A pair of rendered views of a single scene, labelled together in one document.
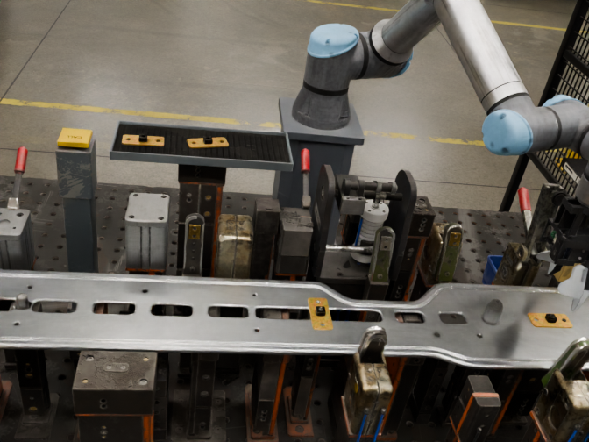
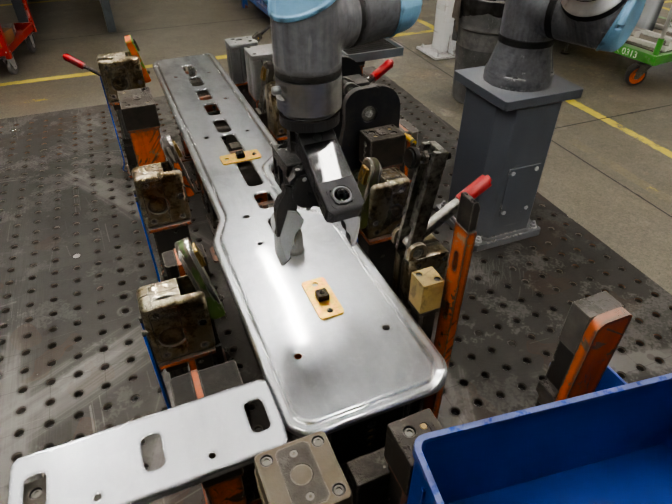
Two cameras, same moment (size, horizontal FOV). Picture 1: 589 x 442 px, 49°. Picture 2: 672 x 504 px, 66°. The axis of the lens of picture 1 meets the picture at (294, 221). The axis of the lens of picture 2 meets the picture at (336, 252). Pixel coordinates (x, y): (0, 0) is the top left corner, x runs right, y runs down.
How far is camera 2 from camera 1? 1.44 m
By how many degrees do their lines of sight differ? 61
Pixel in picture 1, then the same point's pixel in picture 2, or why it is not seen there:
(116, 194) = (438, 129)
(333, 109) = (503, 61)
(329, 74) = (507, 16)
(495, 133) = not seen: outside the picture
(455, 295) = (319, 223)
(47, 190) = (410, 108)
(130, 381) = (125, 101)
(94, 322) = (187, 92)
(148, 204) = (267, 48)
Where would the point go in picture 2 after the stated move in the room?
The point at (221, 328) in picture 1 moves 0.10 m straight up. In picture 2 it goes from (201, 126) to (194, 84)
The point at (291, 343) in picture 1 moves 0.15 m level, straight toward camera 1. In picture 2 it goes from (198, 151) to (126, 157)
